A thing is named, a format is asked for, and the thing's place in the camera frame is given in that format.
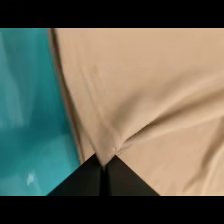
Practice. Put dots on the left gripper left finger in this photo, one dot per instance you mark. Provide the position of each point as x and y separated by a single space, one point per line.
85 181

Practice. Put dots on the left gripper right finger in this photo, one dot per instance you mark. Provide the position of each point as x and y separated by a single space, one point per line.
128 181

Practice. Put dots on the beige shirt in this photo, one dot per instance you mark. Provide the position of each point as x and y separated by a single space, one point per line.
150 100

